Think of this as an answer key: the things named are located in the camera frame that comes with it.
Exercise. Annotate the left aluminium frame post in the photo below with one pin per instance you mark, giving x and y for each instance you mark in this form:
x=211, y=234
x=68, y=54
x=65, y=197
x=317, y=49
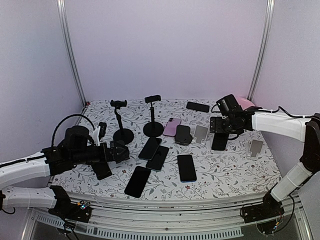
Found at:
x=61, y=7

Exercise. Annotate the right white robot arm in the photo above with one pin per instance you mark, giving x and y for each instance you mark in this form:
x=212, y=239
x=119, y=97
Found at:
x=294, y=142

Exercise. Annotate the aluminium frame post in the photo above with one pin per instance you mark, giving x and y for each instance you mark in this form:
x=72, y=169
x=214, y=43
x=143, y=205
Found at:
x=270, y=5
x=61, y=7

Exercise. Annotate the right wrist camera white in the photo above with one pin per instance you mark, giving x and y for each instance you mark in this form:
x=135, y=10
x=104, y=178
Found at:
x=228, y=104

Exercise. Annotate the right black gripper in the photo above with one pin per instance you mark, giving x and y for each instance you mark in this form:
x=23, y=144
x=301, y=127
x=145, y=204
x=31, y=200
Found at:
x=218, y=128

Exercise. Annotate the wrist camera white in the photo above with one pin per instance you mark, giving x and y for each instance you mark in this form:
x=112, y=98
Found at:
x=228, y=104
x=99, y=133

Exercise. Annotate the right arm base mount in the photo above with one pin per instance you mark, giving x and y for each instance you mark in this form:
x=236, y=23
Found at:
x=269, y=208

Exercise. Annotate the black folding stand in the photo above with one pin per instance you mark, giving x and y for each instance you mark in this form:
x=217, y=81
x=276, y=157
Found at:
x=119, y=151
x=183, y=135

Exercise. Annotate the left tall black phone stand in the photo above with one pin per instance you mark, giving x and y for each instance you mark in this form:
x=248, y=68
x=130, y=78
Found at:
x=122, y=134

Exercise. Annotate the black phone lower stacked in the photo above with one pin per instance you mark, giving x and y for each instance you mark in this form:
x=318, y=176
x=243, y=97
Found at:
x=156, y=163

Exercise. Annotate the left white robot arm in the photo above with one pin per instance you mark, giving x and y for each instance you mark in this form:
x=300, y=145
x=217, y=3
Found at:
x=20, y=170

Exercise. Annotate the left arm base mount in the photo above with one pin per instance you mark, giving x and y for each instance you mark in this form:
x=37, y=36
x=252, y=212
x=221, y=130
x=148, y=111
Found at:
x=65, y=209

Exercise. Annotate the tall black phone stand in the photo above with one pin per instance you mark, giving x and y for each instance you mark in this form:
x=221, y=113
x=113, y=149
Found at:
x=153, y=128
x=122, y=134

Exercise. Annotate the silver folding phone stand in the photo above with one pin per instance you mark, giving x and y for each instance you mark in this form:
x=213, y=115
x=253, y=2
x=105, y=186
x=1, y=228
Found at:
x=200, y=135

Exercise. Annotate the black phone stacked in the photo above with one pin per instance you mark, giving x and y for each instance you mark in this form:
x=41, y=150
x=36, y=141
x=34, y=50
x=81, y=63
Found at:
x=149, y=149
x=156, y=163

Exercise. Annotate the black phone upper stacked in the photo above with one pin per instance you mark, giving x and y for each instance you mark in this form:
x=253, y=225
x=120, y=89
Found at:
x=149, y=149

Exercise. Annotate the pink smartphone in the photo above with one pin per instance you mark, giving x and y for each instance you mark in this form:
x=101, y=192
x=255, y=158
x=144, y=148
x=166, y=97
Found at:
x=171, y=127

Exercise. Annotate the aluminium front rail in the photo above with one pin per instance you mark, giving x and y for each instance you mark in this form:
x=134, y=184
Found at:
x=201, y=219

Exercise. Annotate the black phone at back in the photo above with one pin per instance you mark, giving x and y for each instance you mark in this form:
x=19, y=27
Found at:
x=197, y=107

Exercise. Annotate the right tall black phone stand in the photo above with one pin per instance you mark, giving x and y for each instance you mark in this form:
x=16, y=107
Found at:
x=153, y=128

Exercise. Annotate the pink plate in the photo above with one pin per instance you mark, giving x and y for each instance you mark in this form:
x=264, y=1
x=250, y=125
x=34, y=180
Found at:
x=244, y=103

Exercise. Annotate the white folding stand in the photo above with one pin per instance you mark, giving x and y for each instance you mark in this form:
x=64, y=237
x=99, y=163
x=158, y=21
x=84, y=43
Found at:
x=254, y=148

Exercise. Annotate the black phone small left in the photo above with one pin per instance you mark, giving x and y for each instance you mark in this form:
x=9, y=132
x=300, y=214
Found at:
x=101, y=170

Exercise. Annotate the right aluminium frame post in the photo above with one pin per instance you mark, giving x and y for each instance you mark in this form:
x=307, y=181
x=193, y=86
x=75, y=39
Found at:
x=270, y=5

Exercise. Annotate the blue-edged phone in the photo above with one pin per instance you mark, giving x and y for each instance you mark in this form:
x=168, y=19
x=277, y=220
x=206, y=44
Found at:
x=186, y=168
x=219, y=141

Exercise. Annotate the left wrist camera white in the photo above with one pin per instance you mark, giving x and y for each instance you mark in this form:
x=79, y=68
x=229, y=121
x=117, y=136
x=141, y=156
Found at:
x=99, y=133

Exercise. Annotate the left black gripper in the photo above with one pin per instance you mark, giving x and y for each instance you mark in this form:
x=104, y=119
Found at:
x=105, y=157

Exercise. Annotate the black phone front left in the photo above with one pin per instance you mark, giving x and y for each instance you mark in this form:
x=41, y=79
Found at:
x=137, y=182

